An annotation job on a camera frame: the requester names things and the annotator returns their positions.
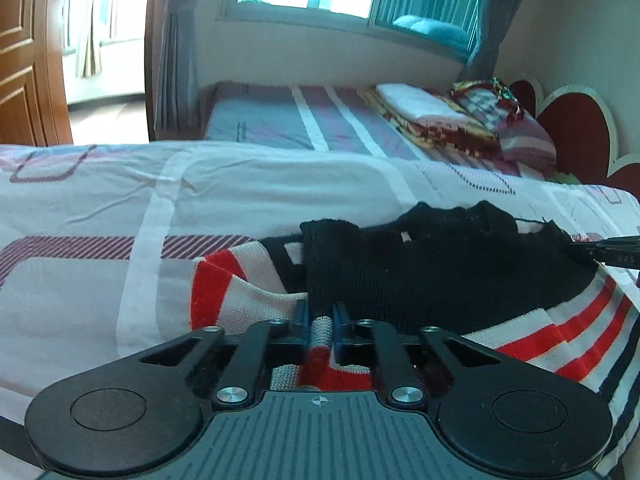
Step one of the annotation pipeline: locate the white folded blanket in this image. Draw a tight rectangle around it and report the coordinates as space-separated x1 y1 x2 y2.
375 82 469 122

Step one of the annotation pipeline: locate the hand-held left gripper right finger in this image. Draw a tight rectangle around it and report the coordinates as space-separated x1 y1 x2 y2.
332 302 502 407

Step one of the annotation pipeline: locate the striped pillow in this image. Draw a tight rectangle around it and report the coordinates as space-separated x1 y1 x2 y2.
492 109 558 167

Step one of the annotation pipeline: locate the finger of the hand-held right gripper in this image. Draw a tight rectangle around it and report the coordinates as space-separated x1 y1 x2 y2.
566 236 640 269

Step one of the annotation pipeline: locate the teal bedding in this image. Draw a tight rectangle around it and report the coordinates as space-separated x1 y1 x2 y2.
392 15 472 56

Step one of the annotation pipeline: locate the striped mattress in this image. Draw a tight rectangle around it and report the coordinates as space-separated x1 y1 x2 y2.
202 82 558 182

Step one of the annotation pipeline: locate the red yellow folded blanket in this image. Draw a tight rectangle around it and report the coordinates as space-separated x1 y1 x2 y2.
359 87 502 155

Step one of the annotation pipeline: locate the brown wooden door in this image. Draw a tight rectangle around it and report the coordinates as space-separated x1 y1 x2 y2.
0 0 74 147

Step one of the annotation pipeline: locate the white sheer curtain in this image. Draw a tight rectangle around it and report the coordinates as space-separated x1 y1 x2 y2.
74 0 117 79

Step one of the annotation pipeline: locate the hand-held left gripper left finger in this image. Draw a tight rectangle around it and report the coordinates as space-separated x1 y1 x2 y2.
139 300 310 409

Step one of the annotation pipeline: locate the striped knit sweater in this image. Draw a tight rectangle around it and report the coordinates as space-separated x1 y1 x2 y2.
190 200 640 478

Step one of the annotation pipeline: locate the grey curtain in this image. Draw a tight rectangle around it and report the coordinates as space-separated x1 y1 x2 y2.
149 0 223 142
465 0 537 77

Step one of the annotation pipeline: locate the patterned bed sheet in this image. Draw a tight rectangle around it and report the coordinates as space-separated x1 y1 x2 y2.
0 142 640 480

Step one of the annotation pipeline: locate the plaid cloth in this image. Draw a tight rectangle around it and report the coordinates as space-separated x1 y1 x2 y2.
449 77 527 129

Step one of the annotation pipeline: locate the red white headboard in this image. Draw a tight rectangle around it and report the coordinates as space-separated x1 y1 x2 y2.
509 79 640 197

